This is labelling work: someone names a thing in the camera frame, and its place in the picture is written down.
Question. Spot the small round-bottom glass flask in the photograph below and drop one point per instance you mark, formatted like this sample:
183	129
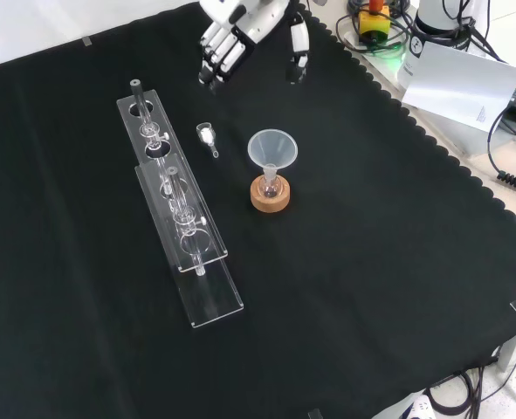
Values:
270	185

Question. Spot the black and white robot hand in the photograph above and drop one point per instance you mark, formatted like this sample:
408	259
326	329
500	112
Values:
257	22

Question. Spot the translucent plastic funnel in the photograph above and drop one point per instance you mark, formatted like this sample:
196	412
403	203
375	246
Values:
273	148

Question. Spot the black bench cloth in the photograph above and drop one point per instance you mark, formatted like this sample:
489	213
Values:
327	283

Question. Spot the yellow stop button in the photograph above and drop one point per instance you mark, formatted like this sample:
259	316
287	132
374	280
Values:
373	24

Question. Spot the clear funnel stand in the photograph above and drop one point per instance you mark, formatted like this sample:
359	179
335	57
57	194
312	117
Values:
192	253

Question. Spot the pale board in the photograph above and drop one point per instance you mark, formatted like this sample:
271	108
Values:
458	83

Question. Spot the white power strip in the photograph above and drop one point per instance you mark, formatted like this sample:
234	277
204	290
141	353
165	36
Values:
419	408

